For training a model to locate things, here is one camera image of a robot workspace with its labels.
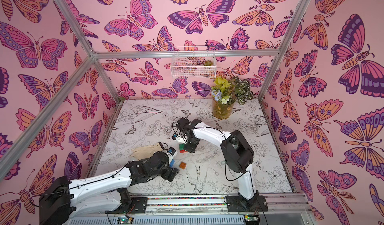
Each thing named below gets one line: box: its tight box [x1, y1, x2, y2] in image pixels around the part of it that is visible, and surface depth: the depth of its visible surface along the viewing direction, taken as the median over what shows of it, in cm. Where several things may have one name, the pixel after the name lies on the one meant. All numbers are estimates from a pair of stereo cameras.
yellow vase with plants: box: [211, 76, 256, 120], surface depth 98 cm
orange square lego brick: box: [179, 161, 187, 170], surface depth 89 cm
